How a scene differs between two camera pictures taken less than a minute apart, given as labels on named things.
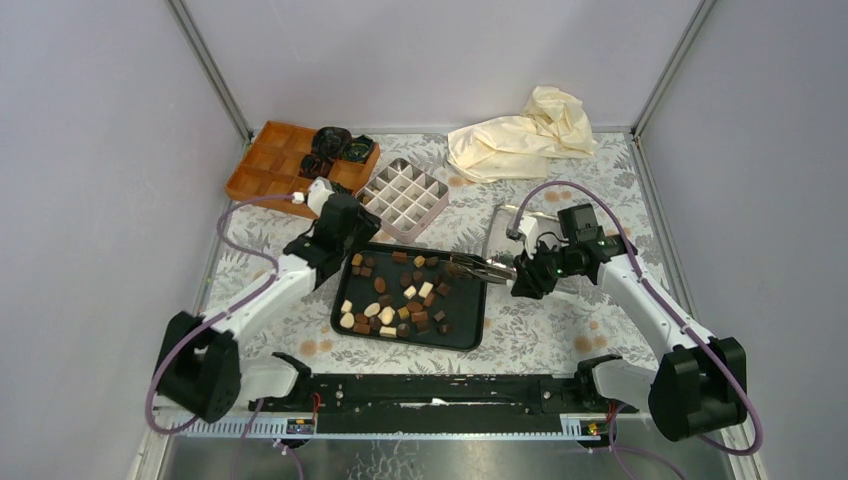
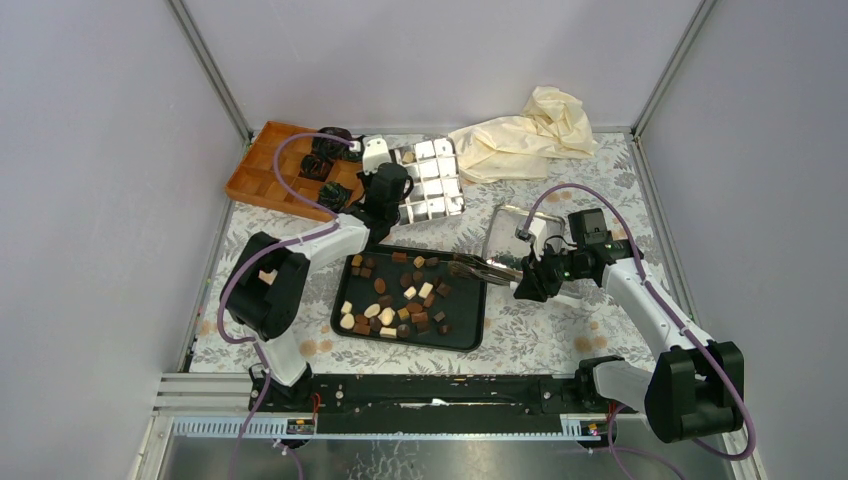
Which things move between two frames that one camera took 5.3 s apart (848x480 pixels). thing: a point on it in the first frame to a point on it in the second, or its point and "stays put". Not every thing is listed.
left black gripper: [369, 225] to [363, 178]
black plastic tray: [406, 296] stays put
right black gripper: [530, 282] stays put
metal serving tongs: [476, 266] stays put
